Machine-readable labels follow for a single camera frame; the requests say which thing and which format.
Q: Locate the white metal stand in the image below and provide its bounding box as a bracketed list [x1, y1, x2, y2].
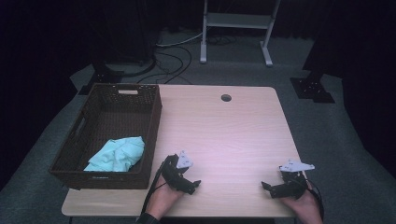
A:
[199, 0, 281, 68]

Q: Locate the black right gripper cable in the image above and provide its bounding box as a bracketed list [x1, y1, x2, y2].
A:
[306, 178, 325, 220]

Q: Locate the person's right hand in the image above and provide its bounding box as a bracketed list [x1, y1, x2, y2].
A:
[281, 186, 323, 224]

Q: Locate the thin black floor cable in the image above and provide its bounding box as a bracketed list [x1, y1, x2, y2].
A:
[136, 46, 193, 85]

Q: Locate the brown wicker basket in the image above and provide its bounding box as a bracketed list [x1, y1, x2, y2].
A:
[49, 82, 163, 190]

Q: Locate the white floor cable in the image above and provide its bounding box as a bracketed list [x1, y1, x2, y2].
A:
[155, 32, 204, 49]

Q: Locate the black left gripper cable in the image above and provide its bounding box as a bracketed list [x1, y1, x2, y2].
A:
[140, 161, 170, 216]

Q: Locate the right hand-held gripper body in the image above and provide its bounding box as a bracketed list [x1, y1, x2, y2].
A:
[278, 159, 316, 200]

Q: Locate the person's left hand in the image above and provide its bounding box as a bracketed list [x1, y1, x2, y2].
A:
[146, 176, 185, 218]

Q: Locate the black stand base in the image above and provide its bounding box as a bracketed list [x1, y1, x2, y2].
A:
[290, 69, 336, 105]
[78, 60, 125, 96]

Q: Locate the mint green t-shirt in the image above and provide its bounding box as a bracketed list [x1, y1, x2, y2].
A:
[83, 135, 146, 173]

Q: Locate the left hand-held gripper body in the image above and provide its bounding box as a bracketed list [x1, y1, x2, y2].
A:
[161, 150, 194, 191]

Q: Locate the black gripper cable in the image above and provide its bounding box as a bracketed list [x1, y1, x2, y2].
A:
[140, 161, 170, 216]
[306, 178, 325, 220]

